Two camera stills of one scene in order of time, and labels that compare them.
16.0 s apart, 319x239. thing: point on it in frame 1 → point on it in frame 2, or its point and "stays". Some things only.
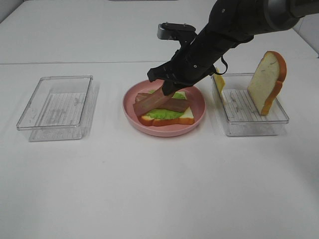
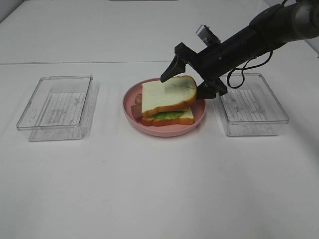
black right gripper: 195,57 → 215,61
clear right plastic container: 240,114 stays
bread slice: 187,117 stays
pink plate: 195,97 stays
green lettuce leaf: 166,114 stays
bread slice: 266,80 → 178,92
